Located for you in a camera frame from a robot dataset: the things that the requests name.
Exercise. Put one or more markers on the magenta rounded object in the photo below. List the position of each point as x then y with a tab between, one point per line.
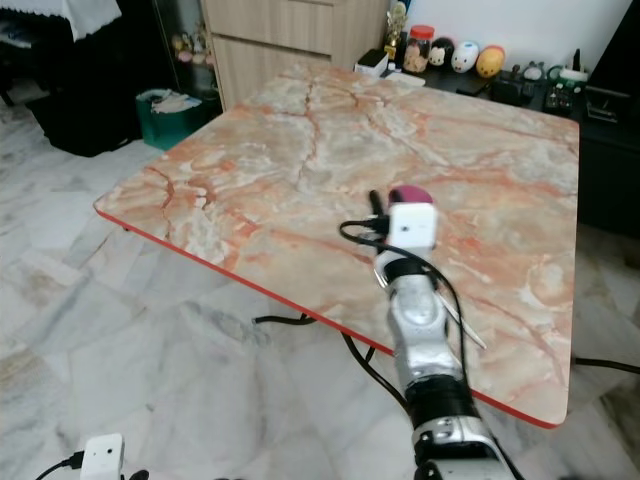
410	195

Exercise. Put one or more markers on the silver metal fork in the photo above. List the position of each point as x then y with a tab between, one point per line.
381	277

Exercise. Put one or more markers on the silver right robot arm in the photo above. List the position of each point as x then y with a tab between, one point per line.
422	340

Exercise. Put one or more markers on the small white box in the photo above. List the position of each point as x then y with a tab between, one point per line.
372	62

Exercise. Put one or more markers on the red lidded clear jar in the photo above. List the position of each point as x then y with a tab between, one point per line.
420	50

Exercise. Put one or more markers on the black and white round figurine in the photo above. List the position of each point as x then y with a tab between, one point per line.
440	53

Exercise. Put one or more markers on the golden trophy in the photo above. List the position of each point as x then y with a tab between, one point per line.
396	32

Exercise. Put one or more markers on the orange round figurine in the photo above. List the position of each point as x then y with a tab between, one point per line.
490	62

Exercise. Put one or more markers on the light wooden cabinet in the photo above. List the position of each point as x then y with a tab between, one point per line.
290	38

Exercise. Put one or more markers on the small grey figurine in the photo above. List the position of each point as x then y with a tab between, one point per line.
533	71

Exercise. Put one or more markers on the teal bin with papers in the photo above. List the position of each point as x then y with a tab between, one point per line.
168	122

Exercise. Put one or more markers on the black furniture under cloth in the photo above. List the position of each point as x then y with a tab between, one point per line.
85	100

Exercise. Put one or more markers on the white lace cloth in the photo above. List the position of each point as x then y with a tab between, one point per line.
75	12

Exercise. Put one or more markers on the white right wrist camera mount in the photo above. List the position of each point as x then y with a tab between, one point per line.
413	226

